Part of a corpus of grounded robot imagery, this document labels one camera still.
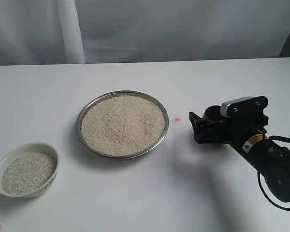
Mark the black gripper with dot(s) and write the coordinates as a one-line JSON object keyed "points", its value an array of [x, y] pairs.
{"points": [[243, 128]]}

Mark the brown wooden cup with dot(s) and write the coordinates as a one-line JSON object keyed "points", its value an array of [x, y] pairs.
{"points": [[212, 114]]}

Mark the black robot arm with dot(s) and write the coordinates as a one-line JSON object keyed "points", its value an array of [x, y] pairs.
{"points": [[272, 162]]}

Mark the rice in steel tray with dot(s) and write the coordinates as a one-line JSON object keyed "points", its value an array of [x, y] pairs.
{"points": [[122, 125]]}

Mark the white ceramic bowl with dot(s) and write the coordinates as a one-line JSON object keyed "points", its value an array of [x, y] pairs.
{"points": [[18, 152]]}

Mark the rice in white bowl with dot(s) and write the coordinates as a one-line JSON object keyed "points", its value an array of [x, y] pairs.
{"points": [[28, 172]]}

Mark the round steel tray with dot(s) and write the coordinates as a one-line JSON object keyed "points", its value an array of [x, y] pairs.
{"points": [[115, 94]]}

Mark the white backdrop curtain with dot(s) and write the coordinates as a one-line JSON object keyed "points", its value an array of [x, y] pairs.
{"points": [[36, 32]]}

